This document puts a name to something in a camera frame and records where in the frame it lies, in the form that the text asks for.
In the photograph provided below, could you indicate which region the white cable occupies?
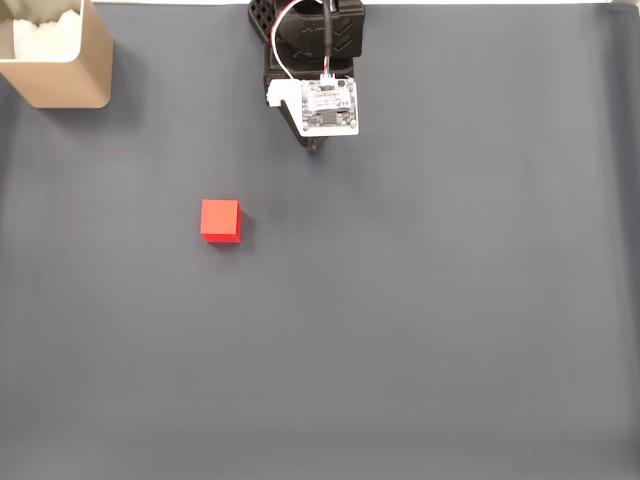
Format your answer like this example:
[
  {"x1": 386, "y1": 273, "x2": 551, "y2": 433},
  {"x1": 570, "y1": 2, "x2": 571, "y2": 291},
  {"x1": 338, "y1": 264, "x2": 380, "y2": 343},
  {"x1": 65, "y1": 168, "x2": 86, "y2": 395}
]
[{"x1": 269, "y1": 0, "x2": 335, "y2": 85}]

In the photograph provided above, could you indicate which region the white camera board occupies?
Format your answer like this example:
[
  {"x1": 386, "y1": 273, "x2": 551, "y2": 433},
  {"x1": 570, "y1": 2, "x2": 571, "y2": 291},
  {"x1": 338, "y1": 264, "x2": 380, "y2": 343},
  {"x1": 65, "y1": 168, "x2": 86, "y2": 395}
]
[{"x1": 266, "y1": 76, "x2": 361, "y2": 139}]

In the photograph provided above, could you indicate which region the red cube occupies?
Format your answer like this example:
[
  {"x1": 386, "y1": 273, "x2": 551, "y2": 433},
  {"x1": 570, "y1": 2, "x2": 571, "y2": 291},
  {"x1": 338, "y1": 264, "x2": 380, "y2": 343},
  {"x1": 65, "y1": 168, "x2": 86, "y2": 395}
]
[{"x1": 200, "y1": 198, "x2": 243, "y2": 245}]

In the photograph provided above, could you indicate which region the black cable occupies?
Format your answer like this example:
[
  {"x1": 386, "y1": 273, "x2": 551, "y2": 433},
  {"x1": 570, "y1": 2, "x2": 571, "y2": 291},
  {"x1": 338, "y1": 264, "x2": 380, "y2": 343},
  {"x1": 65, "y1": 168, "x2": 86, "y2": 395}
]
[{"x1": 321, "y1": 0, "x2": 335, "y2": 76}]

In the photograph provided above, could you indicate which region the grey mat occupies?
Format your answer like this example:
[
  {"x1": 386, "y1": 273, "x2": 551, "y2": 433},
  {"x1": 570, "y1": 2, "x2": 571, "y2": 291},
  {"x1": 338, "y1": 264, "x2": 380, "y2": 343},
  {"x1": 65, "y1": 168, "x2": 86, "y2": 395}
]
[{"x1": 0, "y1": 2, "x2": 640, "y2": 480}]

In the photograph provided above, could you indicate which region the tan box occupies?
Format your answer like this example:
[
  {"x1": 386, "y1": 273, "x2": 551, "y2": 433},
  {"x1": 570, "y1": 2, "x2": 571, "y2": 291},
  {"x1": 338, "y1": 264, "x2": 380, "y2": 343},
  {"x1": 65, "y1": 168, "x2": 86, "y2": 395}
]
[{"x1": 0, "y1": 0, "x2": 114, "y2": 109}]

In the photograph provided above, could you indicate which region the white foam padding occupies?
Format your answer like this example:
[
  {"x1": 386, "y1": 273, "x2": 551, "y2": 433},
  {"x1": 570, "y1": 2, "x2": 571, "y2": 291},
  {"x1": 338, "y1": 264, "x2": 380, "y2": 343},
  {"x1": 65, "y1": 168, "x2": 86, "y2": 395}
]
[{"x1": 10, "y1": 7, "x2": 84, "y2": 62}]

